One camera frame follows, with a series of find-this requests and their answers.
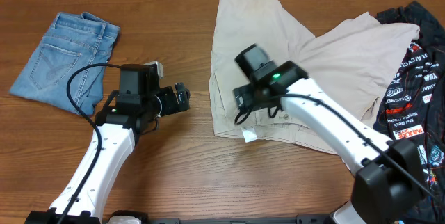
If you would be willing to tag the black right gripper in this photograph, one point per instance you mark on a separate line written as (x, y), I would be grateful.
(243, 99)

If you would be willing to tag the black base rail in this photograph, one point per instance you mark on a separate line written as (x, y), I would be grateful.
(124, 217)

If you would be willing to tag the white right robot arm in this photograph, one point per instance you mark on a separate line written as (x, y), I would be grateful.
(388, 174)

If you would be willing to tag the black printed cycling jersey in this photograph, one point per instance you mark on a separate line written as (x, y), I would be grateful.
(413, 106)

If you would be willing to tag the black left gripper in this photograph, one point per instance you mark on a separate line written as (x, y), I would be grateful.
(170, 105)

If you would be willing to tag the folded blue denim jeans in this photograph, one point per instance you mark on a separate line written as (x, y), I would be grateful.
(71, 43)

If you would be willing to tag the beige cotton shorts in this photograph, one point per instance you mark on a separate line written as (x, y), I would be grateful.
(354, 64)

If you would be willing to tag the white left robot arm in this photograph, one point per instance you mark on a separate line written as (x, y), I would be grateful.
(126, 116)

